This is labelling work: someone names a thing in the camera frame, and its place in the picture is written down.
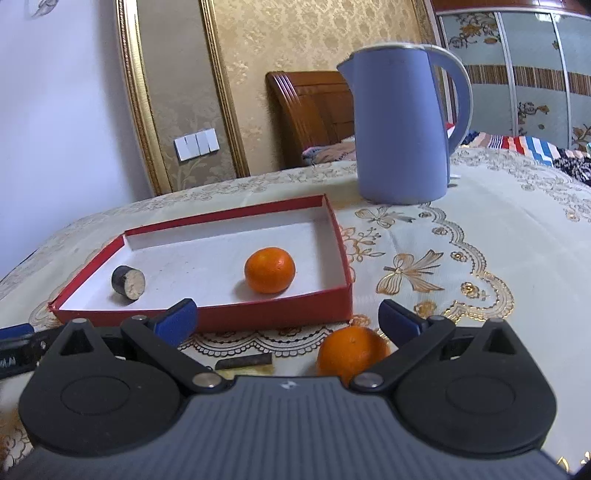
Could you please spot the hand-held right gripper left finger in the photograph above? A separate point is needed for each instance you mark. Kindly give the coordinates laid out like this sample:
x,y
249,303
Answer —
x,y
176,321

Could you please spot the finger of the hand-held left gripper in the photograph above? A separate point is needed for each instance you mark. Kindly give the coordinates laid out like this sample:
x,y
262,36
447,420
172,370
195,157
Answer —
x,y
39,341
16,331

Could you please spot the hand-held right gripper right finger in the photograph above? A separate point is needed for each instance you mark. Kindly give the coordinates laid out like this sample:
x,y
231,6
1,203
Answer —
x,y
398,321

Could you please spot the orange mandarin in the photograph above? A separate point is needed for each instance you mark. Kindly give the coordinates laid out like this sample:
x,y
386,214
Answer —
x,y
348,355
270,270

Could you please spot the red cardboard box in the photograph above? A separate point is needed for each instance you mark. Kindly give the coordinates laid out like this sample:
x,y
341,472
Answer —
x,y
277,310

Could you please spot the black sushi roll piece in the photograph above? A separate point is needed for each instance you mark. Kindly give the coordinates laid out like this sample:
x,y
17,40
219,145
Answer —
x,y
127,284

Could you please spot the floral pillow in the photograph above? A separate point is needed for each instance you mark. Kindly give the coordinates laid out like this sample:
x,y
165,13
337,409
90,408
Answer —
x,y
330,151

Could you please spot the blue electric kettle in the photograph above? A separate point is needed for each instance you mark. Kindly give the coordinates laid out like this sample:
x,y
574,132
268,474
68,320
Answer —
x,y
399,134

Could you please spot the striped colourful blanket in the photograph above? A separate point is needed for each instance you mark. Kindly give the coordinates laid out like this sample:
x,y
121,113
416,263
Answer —
x,y
526,146

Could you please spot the wooden bed headboard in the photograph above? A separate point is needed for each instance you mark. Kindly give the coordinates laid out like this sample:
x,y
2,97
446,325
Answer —
x,y
318,110

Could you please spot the floral glass wardrobe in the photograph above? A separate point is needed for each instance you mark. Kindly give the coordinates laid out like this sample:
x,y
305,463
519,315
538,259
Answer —
x,y
531,50

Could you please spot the white light switch panel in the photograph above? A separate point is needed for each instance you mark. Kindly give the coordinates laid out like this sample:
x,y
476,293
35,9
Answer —
x,y
196,144

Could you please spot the gold wall frame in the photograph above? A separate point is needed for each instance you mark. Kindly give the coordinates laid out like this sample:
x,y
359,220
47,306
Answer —
x,y
138,92

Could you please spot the grey wall decal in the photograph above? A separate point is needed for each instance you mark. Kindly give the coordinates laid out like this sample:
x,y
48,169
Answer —
x,y
42,7

